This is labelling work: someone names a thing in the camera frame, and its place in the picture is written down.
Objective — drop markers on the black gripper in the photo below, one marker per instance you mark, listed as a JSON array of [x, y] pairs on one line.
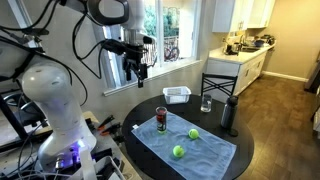
[[135, 59]]

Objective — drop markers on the yellow-green tennis ball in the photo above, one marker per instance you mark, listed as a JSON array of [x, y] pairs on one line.
[[193, 133], [161, 129], [178, 151]]

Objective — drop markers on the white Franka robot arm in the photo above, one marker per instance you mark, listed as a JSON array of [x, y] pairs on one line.
[[56, 100]]

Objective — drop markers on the white plastic container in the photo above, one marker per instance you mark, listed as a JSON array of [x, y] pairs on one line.
[[176, 96]]

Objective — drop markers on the red black tennis ball can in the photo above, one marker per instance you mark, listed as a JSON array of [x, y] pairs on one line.
[[161, 116]]

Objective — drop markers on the orange black clamp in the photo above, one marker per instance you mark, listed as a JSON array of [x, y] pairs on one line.
[[106, 122], [111, 129]]

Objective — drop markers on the white framed window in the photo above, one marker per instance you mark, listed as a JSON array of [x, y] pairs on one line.
[[180, 33]]

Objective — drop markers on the clear glass mug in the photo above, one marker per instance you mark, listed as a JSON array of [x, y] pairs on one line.
[[206, 104]]

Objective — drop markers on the black metal chair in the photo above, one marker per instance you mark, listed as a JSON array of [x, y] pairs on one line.
[[218, 83]]

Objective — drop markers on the round black table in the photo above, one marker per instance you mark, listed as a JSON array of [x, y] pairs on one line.
[[146, 160]]

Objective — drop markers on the black countertop appliance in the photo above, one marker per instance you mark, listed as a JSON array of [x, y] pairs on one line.
[[231, 49]]

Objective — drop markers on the black water bottle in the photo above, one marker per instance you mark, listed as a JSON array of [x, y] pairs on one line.
[[229, 113]]

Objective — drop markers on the light blue towel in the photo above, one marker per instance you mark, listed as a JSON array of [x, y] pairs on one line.
[[206, 156]]

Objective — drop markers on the white kitchen counter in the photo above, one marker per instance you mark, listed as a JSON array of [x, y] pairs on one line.
[[246, 70]]

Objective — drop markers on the white upper kitchen cabinet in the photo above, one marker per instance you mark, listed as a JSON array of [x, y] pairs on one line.
[[263, 11], [230, 15]]

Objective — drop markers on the black metal stand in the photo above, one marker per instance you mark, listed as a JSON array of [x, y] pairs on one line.
[[13, 123]]

